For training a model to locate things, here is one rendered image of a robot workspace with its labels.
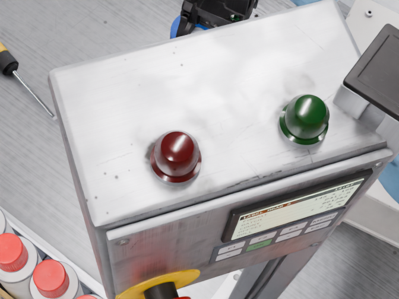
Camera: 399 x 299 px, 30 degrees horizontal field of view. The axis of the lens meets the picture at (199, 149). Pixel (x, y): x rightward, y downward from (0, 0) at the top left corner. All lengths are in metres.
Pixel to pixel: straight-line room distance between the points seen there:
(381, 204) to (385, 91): 0.60
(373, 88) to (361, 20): 0.70
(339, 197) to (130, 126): 0.13
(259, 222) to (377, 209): 0.59
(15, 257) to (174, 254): 0.36
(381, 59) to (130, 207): 0.15
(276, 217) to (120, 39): 0.77
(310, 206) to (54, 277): 0.39
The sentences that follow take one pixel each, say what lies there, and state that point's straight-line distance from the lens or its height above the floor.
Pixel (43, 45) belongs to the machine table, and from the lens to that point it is 1.17.
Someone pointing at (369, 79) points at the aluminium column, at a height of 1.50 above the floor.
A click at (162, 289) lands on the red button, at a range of 0.50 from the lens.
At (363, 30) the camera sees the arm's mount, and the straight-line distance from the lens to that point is 1.08.
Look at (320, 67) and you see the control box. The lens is 0.41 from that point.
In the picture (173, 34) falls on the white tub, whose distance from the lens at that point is 1.06.
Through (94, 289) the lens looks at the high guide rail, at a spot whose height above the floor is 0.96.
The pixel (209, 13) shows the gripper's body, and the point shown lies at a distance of 0.95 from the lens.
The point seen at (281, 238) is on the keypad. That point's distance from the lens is 0.49.
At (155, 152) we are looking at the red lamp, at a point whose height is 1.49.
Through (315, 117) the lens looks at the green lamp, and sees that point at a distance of 0.37.
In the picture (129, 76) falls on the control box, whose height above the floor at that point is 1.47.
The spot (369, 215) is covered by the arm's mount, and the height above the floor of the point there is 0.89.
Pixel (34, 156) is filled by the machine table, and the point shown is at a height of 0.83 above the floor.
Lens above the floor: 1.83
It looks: 67 degrees down
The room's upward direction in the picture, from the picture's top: 10 degrees clockwise
